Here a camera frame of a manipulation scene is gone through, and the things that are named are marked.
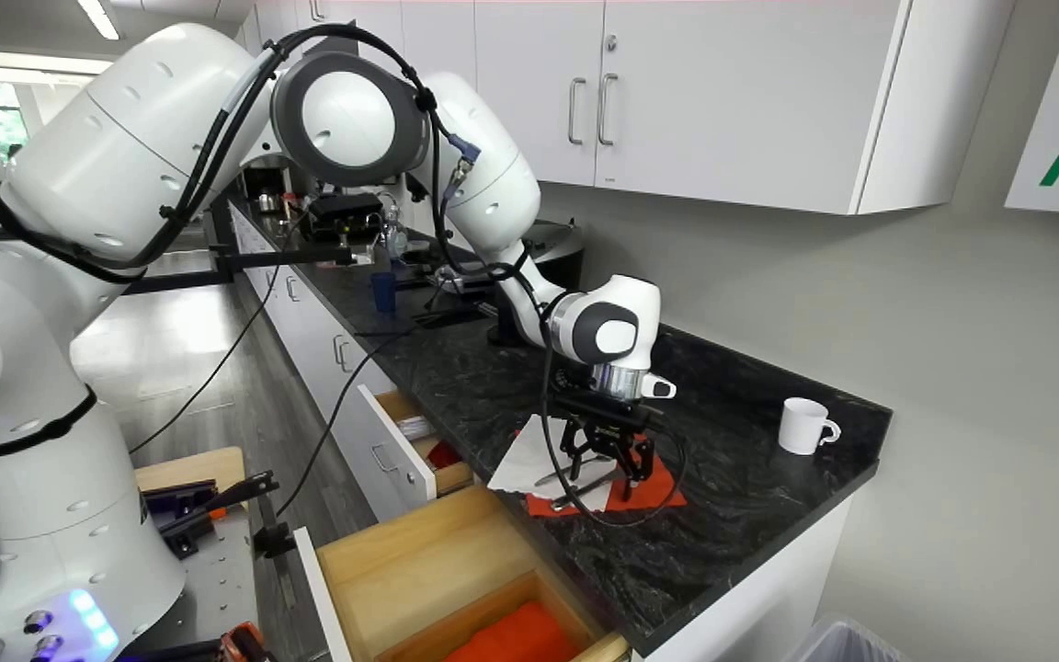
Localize white wall cabinet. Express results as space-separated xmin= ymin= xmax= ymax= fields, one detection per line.
xmin=252 ymin=0 xmax=1018 ymax=221

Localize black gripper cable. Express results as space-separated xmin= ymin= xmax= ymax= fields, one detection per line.
xmin=533 ymin=327 xmax=632 ymax=518

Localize white mug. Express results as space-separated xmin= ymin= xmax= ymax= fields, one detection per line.
xmin=775 ymin=392 xmax=847 ymax=458

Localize black hanging cable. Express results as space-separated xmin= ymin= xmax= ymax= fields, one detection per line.
xmin=120 ymin=262 xmax=291 ymax=458

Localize black orange clamp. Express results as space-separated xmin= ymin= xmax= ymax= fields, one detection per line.
xmin=136 ymin=468 xmax=285 ymax=557

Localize silver cabinet door handle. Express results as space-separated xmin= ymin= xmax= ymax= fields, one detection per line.
xmin=591 ymin=68 xmax=622 ymax=152
xmin=563 ymin=73 xmax=591 ymax=152

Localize trash bin with plastic bag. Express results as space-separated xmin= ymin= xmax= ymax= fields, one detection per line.
xmin=791 ymin=614 xmax=915 ymax=662

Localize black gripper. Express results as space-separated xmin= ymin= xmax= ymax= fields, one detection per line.
xmin=549 ymin=380 xmax=661 ymax=489

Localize black silver coffee machine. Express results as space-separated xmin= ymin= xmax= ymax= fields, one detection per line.
xmin=228 ymin=142 xmax=391 ymax=268

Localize white base cabinet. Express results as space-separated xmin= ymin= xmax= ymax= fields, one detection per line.
xmin=226 ymin=198 xmax=862 ymax=662

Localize wooden board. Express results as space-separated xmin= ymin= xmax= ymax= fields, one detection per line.
xmin=134 ymin=440 xmax=254 ymax=500

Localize small open wooden drawer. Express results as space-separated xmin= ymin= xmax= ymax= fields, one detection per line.
xmin=352 ymin=380 xmax=478 ymax=524

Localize large open wooden drawer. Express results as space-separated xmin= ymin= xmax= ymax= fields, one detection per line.
xmin=291 ymin=480 xmax=639 ymax=662

